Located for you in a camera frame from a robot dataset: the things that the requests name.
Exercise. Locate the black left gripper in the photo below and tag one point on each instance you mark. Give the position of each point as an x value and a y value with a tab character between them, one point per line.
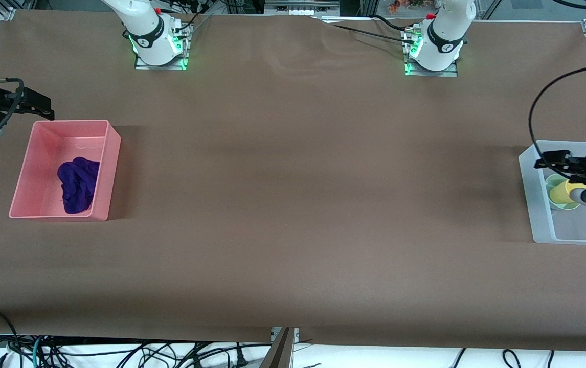
578	164

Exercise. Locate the yellow cup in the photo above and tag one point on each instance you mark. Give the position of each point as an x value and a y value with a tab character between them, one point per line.
561	194

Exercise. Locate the green bowl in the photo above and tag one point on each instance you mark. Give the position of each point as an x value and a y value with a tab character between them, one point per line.
554	199

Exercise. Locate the purple cloth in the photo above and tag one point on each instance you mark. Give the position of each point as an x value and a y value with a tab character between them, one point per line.
78	184

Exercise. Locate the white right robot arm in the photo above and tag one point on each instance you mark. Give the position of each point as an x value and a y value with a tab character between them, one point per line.
150	41

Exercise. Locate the translucent plastic bin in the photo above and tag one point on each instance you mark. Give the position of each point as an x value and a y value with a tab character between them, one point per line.
574	227

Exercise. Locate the pink plastic bin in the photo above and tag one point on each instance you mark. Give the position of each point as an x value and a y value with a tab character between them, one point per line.
42	204

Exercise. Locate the table cover sheet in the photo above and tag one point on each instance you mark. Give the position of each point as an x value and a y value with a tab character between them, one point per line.
293	255

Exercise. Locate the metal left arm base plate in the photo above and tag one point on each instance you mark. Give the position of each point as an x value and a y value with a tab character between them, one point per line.
410	69

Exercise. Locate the metal table leg bracket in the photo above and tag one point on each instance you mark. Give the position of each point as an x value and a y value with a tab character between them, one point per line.
278	350

